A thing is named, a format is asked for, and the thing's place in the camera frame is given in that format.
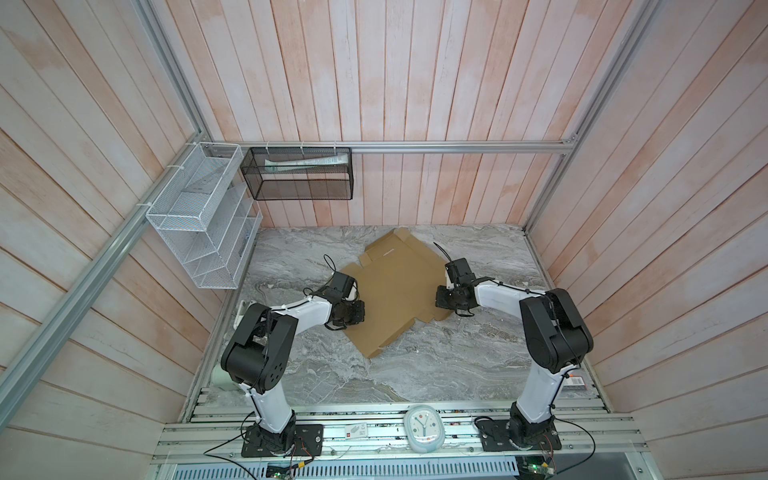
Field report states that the brown cardboard box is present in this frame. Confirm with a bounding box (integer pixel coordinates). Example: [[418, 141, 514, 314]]
[[342, 228, 453, 359]]

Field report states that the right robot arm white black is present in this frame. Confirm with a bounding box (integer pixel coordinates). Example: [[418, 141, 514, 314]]
[[436, 258, 594, 447]]

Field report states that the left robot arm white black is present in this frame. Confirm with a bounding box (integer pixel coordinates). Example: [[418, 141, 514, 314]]
[[220, 272, 365, 434]]

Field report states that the small white label tag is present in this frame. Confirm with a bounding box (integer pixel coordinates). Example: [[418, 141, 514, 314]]
[[345, 422, 368, 439]]

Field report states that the white round clock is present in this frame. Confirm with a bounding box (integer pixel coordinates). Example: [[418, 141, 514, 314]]
[[404, 404, 445, 454]]

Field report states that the coloured marker pen pack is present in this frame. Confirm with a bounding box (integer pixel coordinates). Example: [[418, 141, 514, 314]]
[[563, 373, 587, 390]]

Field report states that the white paper in basket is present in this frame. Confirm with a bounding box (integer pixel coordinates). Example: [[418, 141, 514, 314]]
[[263, 154, 350, 173]]

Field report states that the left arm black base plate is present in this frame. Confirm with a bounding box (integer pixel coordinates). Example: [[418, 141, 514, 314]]
[[241, 424, 324, 458]]

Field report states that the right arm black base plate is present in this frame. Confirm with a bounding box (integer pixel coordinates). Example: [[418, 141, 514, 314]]
[[473, 416, 562, 452]]

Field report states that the black wire mesh basket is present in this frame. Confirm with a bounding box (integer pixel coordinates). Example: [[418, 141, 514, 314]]
[[240, 146, 354, 202]]

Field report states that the white wire mesh shelf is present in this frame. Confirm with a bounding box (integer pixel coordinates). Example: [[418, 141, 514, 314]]
[[146, 142, 263, 290]]

